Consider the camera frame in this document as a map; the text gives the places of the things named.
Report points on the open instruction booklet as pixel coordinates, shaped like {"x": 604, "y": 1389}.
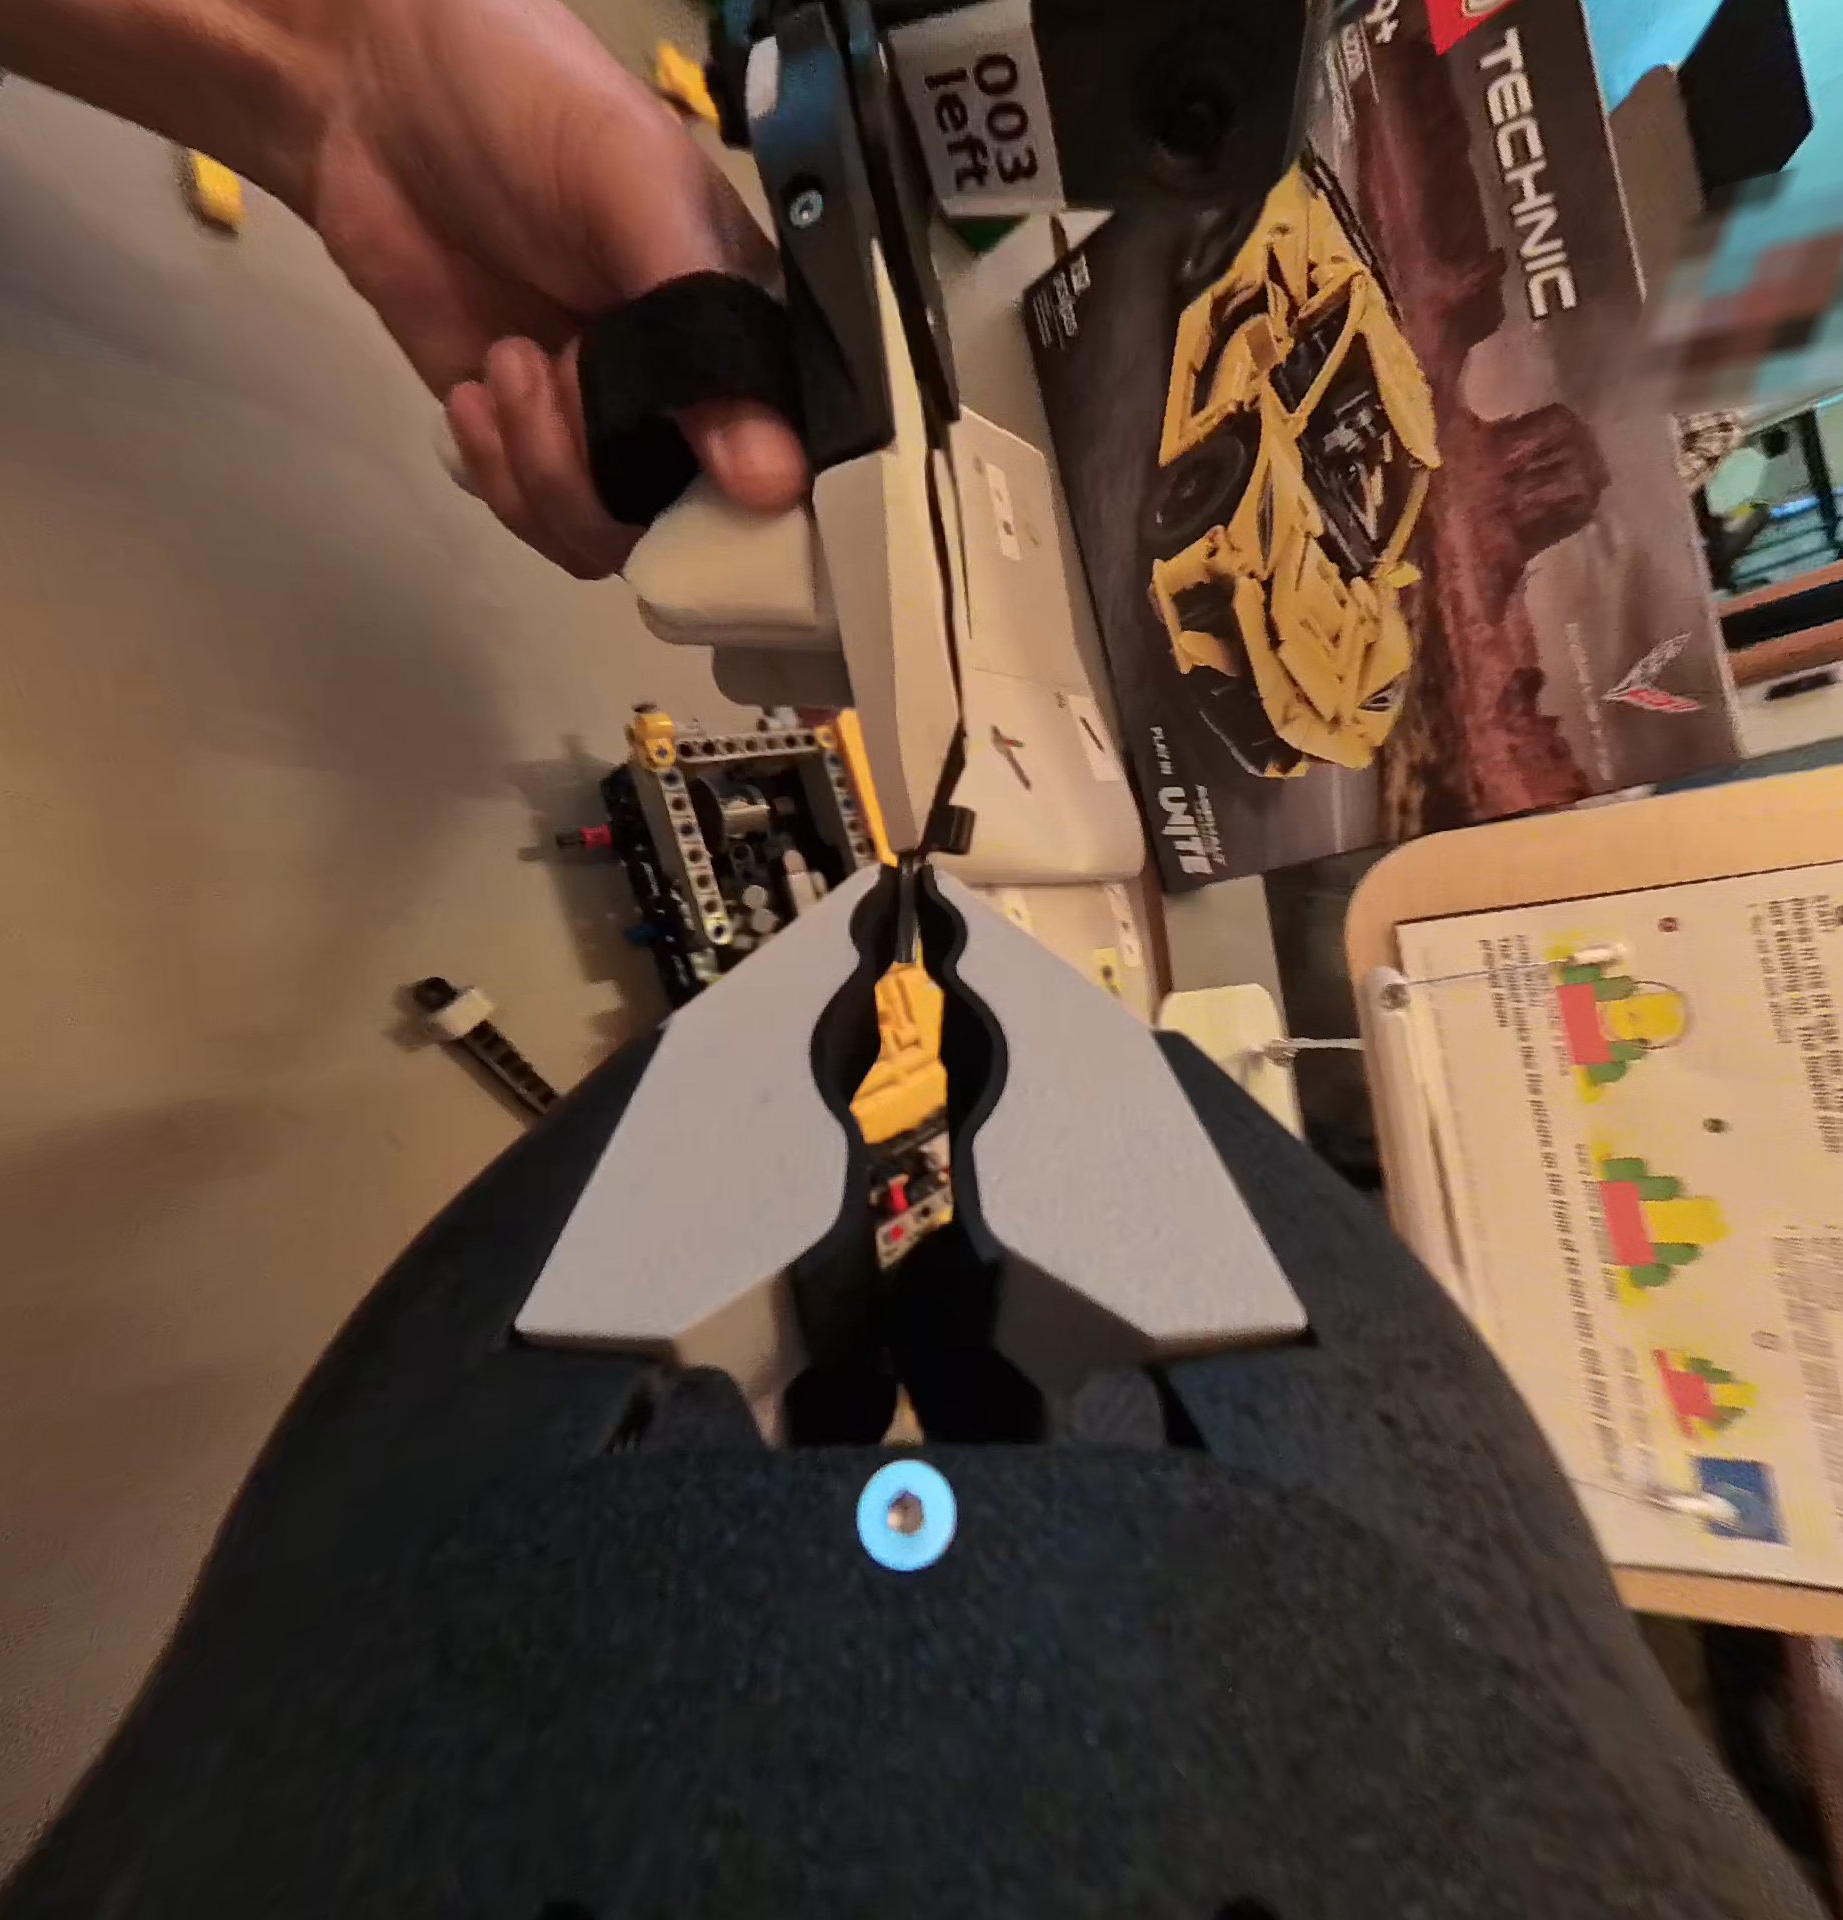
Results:
{"x": 1042, "y": 645}

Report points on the person's left hand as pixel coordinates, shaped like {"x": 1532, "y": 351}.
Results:
{"x": 472, "y": 181}

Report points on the toy car box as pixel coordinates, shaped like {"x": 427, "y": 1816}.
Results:
{"x": 1462, "y": 600}

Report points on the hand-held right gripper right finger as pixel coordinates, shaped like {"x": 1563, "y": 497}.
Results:
{"x": 1117, "y": 1186}

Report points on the yellow toy car model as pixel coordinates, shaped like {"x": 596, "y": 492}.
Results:
{"x": 742, "y": 841}

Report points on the grey desk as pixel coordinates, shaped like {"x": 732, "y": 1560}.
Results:
{"x": 186, "y": 750}

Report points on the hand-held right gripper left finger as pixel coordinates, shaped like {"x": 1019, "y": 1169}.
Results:
{"x": 697, "y": 1186}

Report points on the black white toy beam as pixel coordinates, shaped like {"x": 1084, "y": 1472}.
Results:
{"x": 457, "y": 1013}

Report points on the printed instruction sheet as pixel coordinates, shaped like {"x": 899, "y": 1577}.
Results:
{"x": 1762, "y": 1201}

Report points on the person's left forearm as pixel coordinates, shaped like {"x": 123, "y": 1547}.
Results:
{"x": 112, "y": 61}

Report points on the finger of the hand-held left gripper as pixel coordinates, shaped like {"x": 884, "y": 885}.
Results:
{"x": 891, "y": 631}

